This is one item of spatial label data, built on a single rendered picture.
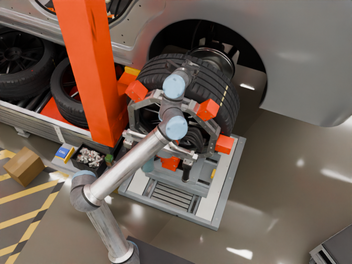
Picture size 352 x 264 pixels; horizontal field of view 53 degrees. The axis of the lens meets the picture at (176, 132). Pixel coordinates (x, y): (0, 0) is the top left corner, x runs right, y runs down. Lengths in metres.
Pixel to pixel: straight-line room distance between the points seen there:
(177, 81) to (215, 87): 0.49
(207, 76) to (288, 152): 1.45
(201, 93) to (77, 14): 0.71
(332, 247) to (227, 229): 0.72
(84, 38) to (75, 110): 1.04
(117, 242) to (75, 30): 1.09
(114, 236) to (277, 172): 1.58
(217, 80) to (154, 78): 0.34
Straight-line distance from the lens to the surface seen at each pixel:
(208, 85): 1.88
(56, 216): 2.82
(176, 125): 1.39
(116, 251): 2.03
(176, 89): 1.46
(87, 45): 1.70
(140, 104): 1.95
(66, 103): 2.68
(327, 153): 3.29
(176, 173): 2.61
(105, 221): 1.87
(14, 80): 2.95
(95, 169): 2.27
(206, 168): 2.74
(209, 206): 2.69
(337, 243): 2.56
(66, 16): 1.65
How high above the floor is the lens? 2.55
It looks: 56 degrees down
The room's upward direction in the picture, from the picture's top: 5 degrees clockwise
